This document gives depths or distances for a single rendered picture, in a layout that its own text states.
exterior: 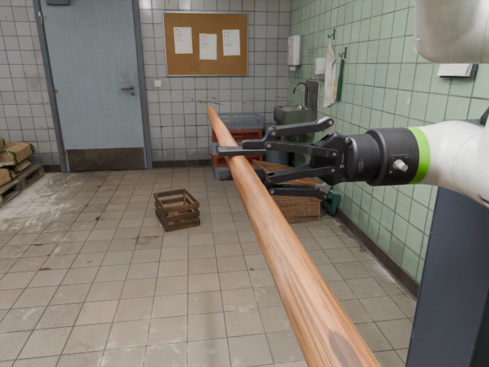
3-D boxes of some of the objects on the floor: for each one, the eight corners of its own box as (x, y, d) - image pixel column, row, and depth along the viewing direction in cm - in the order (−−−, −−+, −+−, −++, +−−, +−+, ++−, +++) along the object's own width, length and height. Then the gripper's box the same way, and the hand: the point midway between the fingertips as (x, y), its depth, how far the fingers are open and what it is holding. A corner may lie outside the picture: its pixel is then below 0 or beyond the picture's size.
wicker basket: (268, 226, 304) (269, 196, 295) (251, 203, 356) (251, 177, 347) (320, 221, 315) (322, 191, 307) (296, 199, 367) (297, 173, 358)
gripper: (386, 109, 50) (217, 113, 47) (373, 213, 55) (221, 222, 52) (362, 103, 57) (215, 106, 54) (353, 196, 62) (217, 203, 59)
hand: (240, 162), depth 54 cm, fingers closed on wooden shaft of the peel, 3 cm apart
